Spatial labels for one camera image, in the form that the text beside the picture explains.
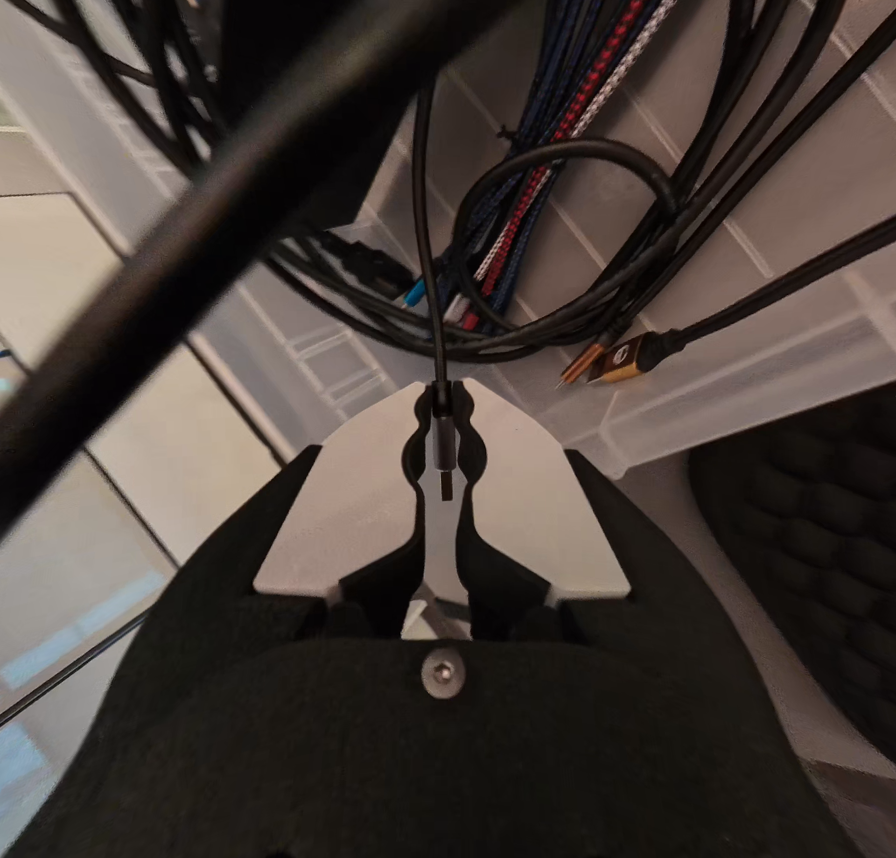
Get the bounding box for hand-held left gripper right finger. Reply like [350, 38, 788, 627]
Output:
[454, 377, 632, 607]

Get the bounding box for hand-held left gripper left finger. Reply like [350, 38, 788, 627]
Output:
[252, 380, 431, 607]

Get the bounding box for black USB cable grey plug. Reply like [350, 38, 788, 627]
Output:
[410, 77, 463, 503]

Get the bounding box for clear plastic bin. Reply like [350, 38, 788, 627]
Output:
[0, 0, 896, 482]

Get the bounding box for black mesh wrist rest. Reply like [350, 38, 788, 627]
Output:
[688, 382, 896, 768]

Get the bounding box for cable with orange plug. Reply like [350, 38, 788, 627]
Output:
[558, 343, 611, 390]

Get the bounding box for black cable with gold plug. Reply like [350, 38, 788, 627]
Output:
[601, 212, 896, 386]

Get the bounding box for bundle of black cables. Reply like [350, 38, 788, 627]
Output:
[0, 0, 896, 365]

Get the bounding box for braided blue red white cables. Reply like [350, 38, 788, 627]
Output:
[448, 0, 702, 330]

